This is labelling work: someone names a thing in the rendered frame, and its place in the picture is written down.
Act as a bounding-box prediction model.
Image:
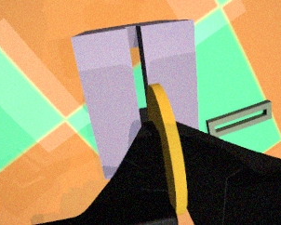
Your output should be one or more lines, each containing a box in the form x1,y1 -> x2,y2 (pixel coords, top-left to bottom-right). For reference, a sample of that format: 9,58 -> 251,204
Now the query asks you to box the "gold coin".
145,83 -> 188,215

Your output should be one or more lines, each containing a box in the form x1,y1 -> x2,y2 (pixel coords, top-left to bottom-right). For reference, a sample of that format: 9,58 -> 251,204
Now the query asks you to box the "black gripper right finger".
175,121 -> 281,225

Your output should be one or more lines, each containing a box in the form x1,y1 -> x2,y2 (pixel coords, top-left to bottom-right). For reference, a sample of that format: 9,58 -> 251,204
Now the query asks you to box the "dark grey box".
85,20 -> 178,126

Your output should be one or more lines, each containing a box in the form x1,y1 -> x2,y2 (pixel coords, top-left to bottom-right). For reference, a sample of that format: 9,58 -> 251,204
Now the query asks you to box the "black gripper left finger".
35,121 -> 179,225

